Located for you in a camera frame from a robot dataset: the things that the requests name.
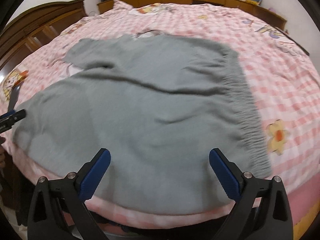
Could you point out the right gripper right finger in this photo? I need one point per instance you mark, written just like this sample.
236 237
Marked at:
261 209

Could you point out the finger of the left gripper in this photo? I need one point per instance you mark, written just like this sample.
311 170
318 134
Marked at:
9 119

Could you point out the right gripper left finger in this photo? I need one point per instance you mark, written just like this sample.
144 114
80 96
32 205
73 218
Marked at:
46 219

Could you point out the grey knit pants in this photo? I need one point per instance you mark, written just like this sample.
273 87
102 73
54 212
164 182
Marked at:
159 105

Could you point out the pink bed sheet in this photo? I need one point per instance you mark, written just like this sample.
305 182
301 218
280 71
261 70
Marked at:
304 198

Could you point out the yellow bed base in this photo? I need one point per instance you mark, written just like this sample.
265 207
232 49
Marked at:
302 226

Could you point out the pink checkered bed cover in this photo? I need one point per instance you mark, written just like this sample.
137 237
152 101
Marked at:
281 77

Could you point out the wooden headboard cabinet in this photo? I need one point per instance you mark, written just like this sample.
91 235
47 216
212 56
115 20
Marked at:
266 15

